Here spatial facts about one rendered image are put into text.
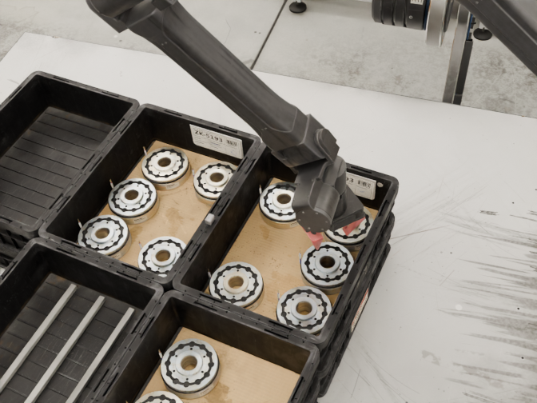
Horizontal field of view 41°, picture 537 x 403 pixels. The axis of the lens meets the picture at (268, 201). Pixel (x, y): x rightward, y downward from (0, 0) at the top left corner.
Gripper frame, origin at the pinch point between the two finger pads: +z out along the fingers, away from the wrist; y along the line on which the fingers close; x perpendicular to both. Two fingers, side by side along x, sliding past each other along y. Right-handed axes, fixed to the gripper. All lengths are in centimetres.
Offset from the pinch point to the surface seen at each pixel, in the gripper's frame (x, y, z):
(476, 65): 108, 129, 96
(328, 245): 4.1, 1.5, 8.6
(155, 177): 38.0, -21.7, 7.8
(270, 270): 6.2, -10.3, 11.2
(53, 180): 51, -42, 10
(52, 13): 238, -15, 92
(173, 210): 29.8, -21.4, 10.7
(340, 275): -3.1, 0.0, 8.4
